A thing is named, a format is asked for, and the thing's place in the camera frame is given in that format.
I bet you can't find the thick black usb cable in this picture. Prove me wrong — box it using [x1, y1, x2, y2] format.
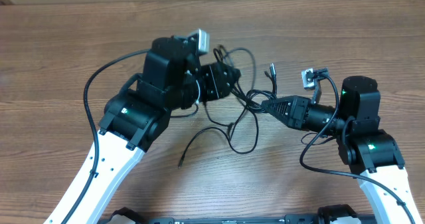
[212, 44, 276, 142]

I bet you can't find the black cable with grey plug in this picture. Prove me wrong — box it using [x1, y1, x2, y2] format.
[268, 62, 278, 97]

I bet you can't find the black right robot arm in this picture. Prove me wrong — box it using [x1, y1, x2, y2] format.
[262, 76, 422, 223]

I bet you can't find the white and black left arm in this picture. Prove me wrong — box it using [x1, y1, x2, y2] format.
[46, 33, 241, 223]

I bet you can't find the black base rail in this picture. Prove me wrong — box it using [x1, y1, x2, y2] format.
[99, 213, 378, 224]

